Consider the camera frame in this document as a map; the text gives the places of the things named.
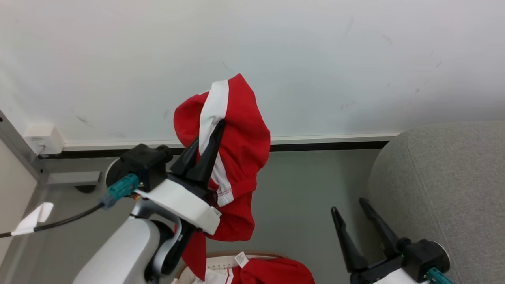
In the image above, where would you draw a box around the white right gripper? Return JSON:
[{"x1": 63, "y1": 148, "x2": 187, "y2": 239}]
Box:
[{"x1": 331, "y1": 198, "x2": 430, "y2": 284}]

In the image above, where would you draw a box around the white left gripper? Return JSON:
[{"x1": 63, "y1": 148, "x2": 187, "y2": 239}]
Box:
[{"x1": 135, "y1": 120, "x2": 226, "y2": 236}]

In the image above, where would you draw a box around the red garment with white stripe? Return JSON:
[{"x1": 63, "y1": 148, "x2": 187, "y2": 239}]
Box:
[{"x1": 174, "y1": 74, "x2": 271, "y2": 281}]

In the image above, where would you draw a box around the white laundry basket brown rim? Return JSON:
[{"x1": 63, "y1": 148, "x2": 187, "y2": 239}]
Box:
[{"x1": 171, "y1": 250, "x2": 294, "y2": 284}]

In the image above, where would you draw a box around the grey fabric sofa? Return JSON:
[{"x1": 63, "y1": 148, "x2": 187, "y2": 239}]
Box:
[{"x1": 367, "y1": 121, "x2": 505, "y2": 284}]

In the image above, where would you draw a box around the red garment with label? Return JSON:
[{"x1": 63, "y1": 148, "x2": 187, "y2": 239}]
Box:
[{"x1": 193, "y1": 252, "x2": 316, "y2": 284}]

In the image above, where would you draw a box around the white and black baseboard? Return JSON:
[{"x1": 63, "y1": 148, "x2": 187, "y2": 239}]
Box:
[{"x1": 37, "y1": 133, "x2": 401, "y2": 160}]

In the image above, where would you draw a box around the teal left cable connector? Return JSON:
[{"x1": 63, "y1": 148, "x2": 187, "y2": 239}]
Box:
[{"x1": 99, "y1": 173, "x2": 141, "y2": 208}]

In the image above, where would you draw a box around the teal cable connector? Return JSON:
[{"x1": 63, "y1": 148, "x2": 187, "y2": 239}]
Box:
[
  {"x1": 99, "y1": 173, "x2": 141, "y2": 208},
  {"x1": 425, "y1": 267, "x2": 453, "y2": 284}
]

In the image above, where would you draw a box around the teal right cable connector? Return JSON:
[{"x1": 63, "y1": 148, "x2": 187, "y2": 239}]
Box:
[{"x1": 425, "y1": 267, "x2": 453, "y2": 284}]

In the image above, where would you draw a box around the grey metal foot bracket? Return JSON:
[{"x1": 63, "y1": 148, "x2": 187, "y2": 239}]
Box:
[{"x1": 46, "y1": 170, "x2": 101, "y2": 186}]

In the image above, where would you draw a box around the thin black cable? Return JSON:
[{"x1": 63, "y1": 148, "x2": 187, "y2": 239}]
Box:
[{"x1": 0, "y1": 203, "x2": 105, "y2": 239}]

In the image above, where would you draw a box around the white wall socket box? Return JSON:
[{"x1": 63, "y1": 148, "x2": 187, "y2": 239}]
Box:
[{"x1": 23, "y1": 123, "x2": 65, "y2": 155}]

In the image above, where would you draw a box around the white cable tag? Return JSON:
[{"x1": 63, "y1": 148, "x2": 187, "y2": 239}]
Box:
[{"x1": 11, "y1": 202, "x2": 54, "y2": 237}]

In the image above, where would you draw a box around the grey metal frame post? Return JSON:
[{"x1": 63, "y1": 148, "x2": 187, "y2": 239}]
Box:
[{"x1": 0, "y1": 110, "x2": 49, "y2": 284}]

